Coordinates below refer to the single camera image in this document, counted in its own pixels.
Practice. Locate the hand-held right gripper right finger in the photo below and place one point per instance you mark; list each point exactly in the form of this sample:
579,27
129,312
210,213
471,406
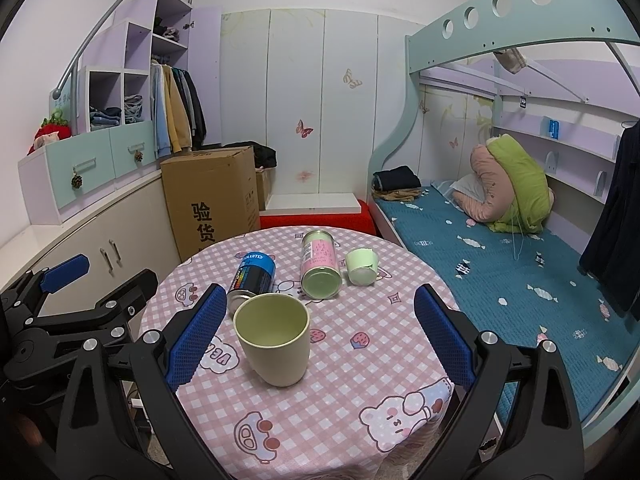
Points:
445,340

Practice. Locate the beige hanging cloth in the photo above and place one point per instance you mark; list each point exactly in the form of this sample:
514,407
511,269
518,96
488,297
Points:
511,60

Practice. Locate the teal drawer unit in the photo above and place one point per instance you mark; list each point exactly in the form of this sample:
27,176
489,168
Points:
85,160

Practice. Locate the yellow hanging jacket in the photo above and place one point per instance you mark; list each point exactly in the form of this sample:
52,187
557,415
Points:
177,115

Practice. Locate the pink butterfly wall sticker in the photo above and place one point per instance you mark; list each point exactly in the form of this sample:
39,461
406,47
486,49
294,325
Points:
304,129

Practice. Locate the folded clothes pile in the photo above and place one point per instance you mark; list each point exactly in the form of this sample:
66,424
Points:
167,31

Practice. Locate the light blue hanging shirt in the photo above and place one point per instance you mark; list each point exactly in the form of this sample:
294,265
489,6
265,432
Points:
160,115

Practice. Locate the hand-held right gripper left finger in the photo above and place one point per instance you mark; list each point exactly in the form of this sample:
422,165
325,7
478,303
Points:
192,345

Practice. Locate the beige folded clothes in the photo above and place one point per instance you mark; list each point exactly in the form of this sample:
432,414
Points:
397,195

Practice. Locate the blue spray can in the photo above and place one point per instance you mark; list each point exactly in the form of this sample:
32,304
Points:
252,275

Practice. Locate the teal candy-print bedsheet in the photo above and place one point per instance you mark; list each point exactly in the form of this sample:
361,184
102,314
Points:
500,270

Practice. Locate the black bag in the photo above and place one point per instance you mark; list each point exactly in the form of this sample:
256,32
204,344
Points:
260,155

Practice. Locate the small green paper cup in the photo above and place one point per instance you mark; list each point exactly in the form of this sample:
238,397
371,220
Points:
361,263

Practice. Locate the red strawberry plush toy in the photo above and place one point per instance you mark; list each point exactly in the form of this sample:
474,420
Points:
50,135

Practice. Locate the dark hanging garment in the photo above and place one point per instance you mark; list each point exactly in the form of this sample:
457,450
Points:
617,220

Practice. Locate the pine cone ornament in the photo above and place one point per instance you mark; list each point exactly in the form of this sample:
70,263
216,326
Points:
139,156
76,180

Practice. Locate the dark folded clothes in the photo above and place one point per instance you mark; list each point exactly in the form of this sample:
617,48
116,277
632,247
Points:
396,177

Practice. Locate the white and purple wall shelf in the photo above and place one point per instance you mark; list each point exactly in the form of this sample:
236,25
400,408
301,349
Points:
575,145

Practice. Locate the teal bunk bed frame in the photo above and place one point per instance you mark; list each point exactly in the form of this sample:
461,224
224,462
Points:
425,35

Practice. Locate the large cardboard box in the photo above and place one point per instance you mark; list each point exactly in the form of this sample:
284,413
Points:
210,195

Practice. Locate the purple stepped shelf unit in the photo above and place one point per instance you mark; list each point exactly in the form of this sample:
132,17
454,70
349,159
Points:
135,35

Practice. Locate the beige low cabinet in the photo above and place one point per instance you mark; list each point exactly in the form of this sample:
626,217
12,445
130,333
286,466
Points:
100,240

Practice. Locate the pink and green canister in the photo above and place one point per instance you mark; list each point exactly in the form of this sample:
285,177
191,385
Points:
320,256

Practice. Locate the grey metal handrail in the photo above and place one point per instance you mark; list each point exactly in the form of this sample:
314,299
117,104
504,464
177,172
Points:
107,15

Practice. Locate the red cloth-covered bench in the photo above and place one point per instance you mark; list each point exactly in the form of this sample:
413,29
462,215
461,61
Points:
320,221

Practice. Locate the small blue box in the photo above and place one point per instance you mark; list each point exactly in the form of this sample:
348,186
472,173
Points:
554,128

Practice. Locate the small cardboard box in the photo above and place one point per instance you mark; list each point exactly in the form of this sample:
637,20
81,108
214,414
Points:
262,187

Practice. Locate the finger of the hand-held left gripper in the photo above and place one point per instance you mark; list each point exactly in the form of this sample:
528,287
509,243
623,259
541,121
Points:
125,302
65,271

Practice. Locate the light green box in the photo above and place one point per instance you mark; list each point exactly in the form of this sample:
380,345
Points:
61,102

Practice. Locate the round table, pink checked cloth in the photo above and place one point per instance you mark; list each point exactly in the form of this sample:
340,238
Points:
345,380

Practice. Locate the white board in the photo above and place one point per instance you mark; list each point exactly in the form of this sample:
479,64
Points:
312,202

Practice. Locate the green duvet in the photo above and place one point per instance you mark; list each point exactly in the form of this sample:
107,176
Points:
525,180

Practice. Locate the pink long pillow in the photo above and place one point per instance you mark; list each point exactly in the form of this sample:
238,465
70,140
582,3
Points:
492,195

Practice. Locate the cream plastic cup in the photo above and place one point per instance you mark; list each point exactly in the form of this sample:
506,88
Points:
272,360

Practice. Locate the beige butterfly wall sticker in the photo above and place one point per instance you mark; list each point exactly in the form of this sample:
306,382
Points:
352,79

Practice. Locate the dark hanging jacket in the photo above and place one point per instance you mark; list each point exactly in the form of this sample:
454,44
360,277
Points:
196,110

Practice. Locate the white pillow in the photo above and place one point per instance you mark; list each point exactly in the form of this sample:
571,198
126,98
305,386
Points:
467,187

